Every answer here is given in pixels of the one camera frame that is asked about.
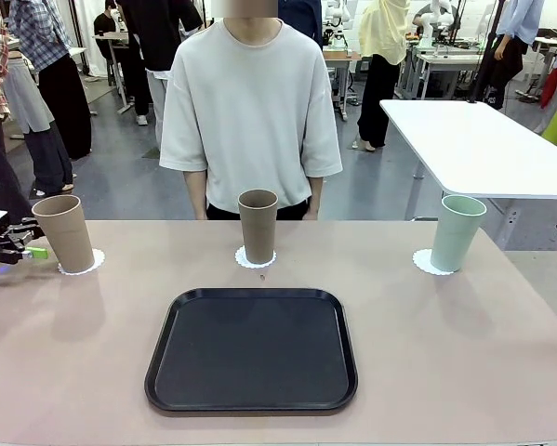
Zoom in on light tan tall cup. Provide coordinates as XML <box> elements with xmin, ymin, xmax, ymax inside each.
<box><xmin>31</xmin><ymin>194</ymin><xmax>96</xmax><ymax>275</ymax></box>

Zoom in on white scalloped paper coaster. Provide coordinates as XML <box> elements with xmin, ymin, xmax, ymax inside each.
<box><xmin>411</xmin><ymin>248</ymin><xmax>461</xmax><ymax>277</ymax></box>
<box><xmin>234</xmin><ymin>245</ymin><xmax>278</xmax><ymax>271</ymax></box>
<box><xmin>56</xmin><ymin>248</ymin><xmax>108</xmax><ymax>277</ymax></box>

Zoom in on dark brown tall cup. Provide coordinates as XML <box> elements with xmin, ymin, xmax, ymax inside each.
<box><xmin>237</xmin><ymin>189</ymin><xmax>280</xmax><ymax>266</ymax></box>

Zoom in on pale green tall cup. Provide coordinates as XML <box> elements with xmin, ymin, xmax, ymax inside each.
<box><xmin>430</xmin><ymin>194</ymin><xmax>488</xmax><ymax>273</ymax></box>

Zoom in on person's left forearm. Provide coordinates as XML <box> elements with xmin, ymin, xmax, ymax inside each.
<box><xmin>305</xmin><ymin>175</ymin><xmax>326</xmax><ymax>221</ymax></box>

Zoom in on person's right forearm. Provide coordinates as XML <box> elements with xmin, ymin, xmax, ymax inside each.
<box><xmin>182</xmin><ymin>168</ymin><xmax>209</xmax><ymax>221</ymax></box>

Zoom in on person in gray skirt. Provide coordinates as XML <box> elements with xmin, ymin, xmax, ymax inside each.
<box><xmin>1</xmin><ymin>49</ymin><xmax>77</xmax><ymax>197</ymax></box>

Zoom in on person blue plaid black skirt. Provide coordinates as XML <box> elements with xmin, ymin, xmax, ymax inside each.
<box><xmin>8</xmin><ymin>0</ymin><xmax>94</xmax><ymax>162</ymax></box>

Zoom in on person in black white sneakers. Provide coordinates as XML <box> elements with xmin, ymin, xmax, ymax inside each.
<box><xmin>118</xmin><ymin>41</ymin><xmax>153</xmax><ymax>128</ymax></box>

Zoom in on black plastic tray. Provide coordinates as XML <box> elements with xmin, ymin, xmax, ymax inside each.
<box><xmin>144</xmin><ymin>287</ymin><xmax>359</xmax><ymax>416</ymax></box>

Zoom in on person black top white trousers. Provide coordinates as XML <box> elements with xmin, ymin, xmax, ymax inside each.
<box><xmin>117</xmin><ymin>0</ymin><xmax>206</xmax><ymax>148</ymax></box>

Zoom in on person in cream sweater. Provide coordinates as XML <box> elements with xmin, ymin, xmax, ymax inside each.
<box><xmin>159</xmin><ymin>18</ymin><xmax>344</xmax><ymax>216</ymax></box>

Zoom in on person in navy top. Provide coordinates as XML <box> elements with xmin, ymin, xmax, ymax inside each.
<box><xmin>277</xmin><ymin>0</ymin><xmax>325</xmax><ymax>47</ymax></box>

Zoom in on person in yellow shirt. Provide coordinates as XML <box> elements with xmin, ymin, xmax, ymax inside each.
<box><xmin>356</xmin><ymin>0</ymin><xmax>412</xmax><ymax>153</ymax></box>

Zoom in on white background table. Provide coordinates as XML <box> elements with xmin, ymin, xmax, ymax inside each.
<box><xmin>378</xmin><ymin>98</ymin><xmax>557</xmax><ymax>202</ymax></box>

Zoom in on gray background desk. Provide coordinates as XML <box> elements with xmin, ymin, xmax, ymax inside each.
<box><xmin>398</xmin><ymin>42</ymin><xmax>493</xmax><ymax>101</ymax></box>

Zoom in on person in light blue shirt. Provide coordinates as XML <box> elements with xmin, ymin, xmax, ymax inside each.
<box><xmin>480</xmin><ymin>0</ymin><xmax>547</xmax><ymax>111</ymax></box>

